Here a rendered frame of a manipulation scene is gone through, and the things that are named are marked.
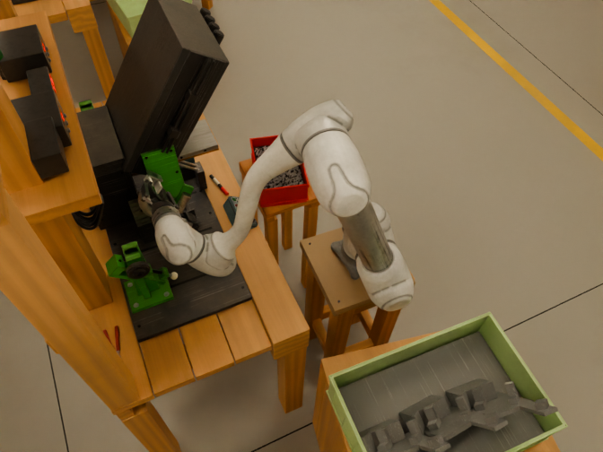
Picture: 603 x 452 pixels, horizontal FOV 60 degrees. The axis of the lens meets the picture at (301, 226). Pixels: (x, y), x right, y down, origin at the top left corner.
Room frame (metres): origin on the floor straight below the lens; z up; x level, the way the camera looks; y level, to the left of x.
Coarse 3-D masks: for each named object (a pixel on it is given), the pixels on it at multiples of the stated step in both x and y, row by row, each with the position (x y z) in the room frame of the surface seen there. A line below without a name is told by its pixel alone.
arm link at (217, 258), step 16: (272, 144) 0.99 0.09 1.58; (272, 160) 0.95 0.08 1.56; (288, 160) 0.95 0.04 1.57; (256, 176) 0.94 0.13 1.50; (272, 176) 0.94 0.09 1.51; (240, 192) 0.94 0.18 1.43; (256, 192) 0.93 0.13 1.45; (240, 208) 0.92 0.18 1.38; (256, 208) 0.93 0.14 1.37; (240, 224) 0.91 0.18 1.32; (208, 240) 0.90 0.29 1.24; (224, 240) 0.90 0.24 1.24; (240, 240) 0.90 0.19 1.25; (208, 256) 0.85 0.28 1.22; (224, 256) 0.86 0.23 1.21; (208, 272) 0.84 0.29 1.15; (224, 272) 0.85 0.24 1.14
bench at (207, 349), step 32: (96, 320) 0.78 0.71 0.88; (128, 320) 0.79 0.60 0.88; (224, 320) 0.80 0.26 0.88; (256, 320) 0.81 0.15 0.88; (128, 352) 0.67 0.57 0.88; (160, 352) 0.67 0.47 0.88; (192, 352) 0.68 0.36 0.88; (224, 352) 0.68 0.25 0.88; (256, 352) 0.69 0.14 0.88; (160, 384) 0.56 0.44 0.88; (288, 384) 0.74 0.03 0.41; (128, 416) 0.49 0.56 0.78; (160, 416) 0.58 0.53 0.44; (160, 448) 0.49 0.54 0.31
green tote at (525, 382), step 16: (480, 320) 0.81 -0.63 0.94; (432, 336) 0.73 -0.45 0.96; (448, 336) 0.76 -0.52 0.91; (464, 336) 0.80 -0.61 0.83; (496, 336) 0.76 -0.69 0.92; (400, 352) 0.68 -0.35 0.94; (416, 352) 0.71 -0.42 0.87; (496, 352) 0.73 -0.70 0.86; (512, 352) 0.69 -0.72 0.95; (352, 368) 0.61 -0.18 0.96; (368, 368) 0.63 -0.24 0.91; (384, 368) 0.66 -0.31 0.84; (512, 368) 0.66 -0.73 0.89; (528, 368) 0.64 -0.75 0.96; (336, 384) 0.59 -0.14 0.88; (528, 384) 0.60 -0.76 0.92; (336, 400) 0.53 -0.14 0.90; (336, 416) 0.50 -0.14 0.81; (544, 416) 0.51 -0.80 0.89; (560, 416) 0.49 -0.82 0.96; (352, 432) 0.43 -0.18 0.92; (352, 448) 0.40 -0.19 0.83; (512, 448) 0.39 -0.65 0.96
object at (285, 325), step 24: (216, 168) 1.51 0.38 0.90; (216, 192) 1.37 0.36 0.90; (216, 216) 1.25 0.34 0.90; (264, 240) 1.14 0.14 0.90; (240, 264) 1.03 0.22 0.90; (264, 264) 1.03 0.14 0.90; (264, 288) 0.93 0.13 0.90; (288, 288) 0.93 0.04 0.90; (264, 312) 0.83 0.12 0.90; (288, 312) 0.83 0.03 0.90; (288, 336) 0.74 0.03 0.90
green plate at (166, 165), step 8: (144, 152) 1.23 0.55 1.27; (152, 152) 1.23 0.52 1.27; (160, 152) 1.24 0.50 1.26; (144, 160) 1.22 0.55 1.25; (152, 160) 1.22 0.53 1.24; (160, 160) 1.23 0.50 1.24; (168, 160) 1.24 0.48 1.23; (176, 160) 1.25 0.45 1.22; (152, 168) 1.21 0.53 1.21; (160, 168) 1.22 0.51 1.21; (168, 168) 1.23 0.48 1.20; (176, 168) 1.24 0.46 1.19; (168, 176) 1.22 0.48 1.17; (176, 176) 1.23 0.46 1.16; (168, 184) 1.21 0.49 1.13; (176, 184) 1.22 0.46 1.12; (184, 184) 1.23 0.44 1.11; (176, 192) 1.21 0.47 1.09
